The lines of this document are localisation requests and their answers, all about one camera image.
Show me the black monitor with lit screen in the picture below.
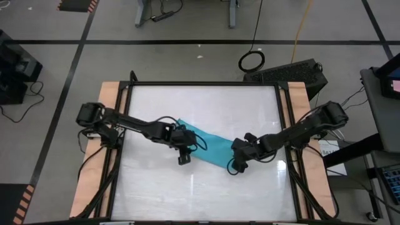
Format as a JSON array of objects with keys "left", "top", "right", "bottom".
[{"left": 374, "top": 52, "right": 400, "bottom": 101}]

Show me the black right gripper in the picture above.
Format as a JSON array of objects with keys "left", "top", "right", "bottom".
[{"left": 232, "top": 132, "right": 266, "bottom": 174}]

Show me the right arm black cable bundle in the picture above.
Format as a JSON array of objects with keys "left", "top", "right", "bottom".
[{"left": 286, "top": 146, "right": 340, "bottom": 219}]

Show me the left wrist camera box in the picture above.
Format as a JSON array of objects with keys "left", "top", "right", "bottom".
[{"left": 183, "top": 129, "right": 199, "bottom": 147}]

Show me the black equipment stack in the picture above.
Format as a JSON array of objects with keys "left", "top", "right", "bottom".
[{"left": 0, "top": 29, "right": 44, "bottom": 106}]

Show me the black metal table frame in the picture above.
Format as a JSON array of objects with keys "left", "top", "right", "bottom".
[{"left": 93, "top": 71, "right": 340, "bottom": 223}]

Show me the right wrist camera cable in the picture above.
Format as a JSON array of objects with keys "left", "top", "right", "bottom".
[{"left": 226, "top": 149, "right": 279, "bottom": 176}]

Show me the black power strip cable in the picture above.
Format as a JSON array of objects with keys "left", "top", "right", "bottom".
[{"left": 159, "top": 0, "right": 184, "bottom": 16}]

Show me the white printed paper sheet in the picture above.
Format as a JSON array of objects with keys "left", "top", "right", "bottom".
[{"left": 317, "top": 139, "right": 348, "bottom": 176}]

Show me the yellow cable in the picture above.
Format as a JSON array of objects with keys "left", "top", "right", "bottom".
[{"left": 290, "top": 0, "right": 313, "bottom": 63}]

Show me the black hazard-striped floor mat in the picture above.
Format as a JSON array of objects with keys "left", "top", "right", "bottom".
[
  {"left": 0, "top": 183, "right": 36, "bottom": 225},
  {"left": 57, "top": 0, "right": 100, "bottom": 13}
]

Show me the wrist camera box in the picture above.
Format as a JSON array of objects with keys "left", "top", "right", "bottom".
[
  {"left": 231, "top": 138, "right": 249, "bottom": 154},
  {"left": 183, "top": 129, "right": 199, "bottom": 147}
]

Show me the black cable with coil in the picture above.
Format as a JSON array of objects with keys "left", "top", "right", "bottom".
[{"left": 237, "top": 0, "right": 266, "bottom": 74}]

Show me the thin black floor cable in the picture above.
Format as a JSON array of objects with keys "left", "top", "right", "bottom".
[{"left": 0, "top": 81, "right": 45, "bottom": 124}]

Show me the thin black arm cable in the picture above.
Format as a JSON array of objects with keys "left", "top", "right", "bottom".
[{"left": 77, "top": 127, "right": 108, "bottom": 181}]

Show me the blue microfibre towel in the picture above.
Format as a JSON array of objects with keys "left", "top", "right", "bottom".
[{"left": 177, "top": 117, "right": 236, "bottom": 170}]

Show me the black power strip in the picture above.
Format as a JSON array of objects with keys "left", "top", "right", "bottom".
[{"left": 151, "top": 11, "right": 176, "bottom": 23}]

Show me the left arm black cable bundle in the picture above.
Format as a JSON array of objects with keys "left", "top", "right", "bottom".
[{"left": 74, "top": 146, "right": 123, "bottom": 219}]

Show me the arm black cable bundle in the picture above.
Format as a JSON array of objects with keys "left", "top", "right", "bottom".
[
  {"left": 74, "top": 146, "right": 123, "bottom": 219},
  {"left": 286, "top": 146, "right": 340, "bottom": 219}
]

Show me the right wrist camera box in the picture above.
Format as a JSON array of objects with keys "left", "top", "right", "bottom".
[{"left": 231, "top": 138, "right": 249, "bottom": 154}]

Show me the black cart leg bar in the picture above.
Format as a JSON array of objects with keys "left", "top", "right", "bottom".
[{"left": 322, "top": 133, "right": 385, "bottom": 169}]

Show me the keyboard with blue keys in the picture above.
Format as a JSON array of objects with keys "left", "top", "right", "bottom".
[{"left": 379, "top": 165, "right": 400, "bottom": 206}]

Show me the grey cart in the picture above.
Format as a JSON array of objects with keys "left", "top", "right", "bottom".
[{"left": 359, "top": 67, "right": 400, "bottom": 154}]

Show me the thin black cables bunch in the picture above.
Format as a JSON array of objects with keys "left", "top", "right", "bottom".
[{"left": 339, "top": 86, "right": 370, "bottom": 112}]

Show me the grey desk leg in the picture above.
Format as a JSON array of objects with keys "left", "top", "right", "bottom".
[
  {"left": 228, "top": 0, "right": 240, "bottom": 29},
  {"left": 134, "top": 0, "right": 150, "bottom": 28}
]

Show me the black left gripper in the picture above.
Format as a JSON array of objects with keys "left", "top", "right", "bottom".
[{"left": 171, "top": 129, "right": 193, "bottom": 166}]

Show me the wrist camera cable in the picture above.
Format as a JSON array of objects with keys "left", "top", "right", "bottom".
[
  {"left": 226, "top": 149, "right": 279, "bottom": 176},
  {"left": 154, "top": 115, "right": 209, "bottom": 152}
]

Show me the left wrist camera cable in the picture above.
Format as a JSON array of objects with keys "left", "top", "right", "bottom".
[{"left": 154, "top": 115, "right": 209, "bottom": 152}]

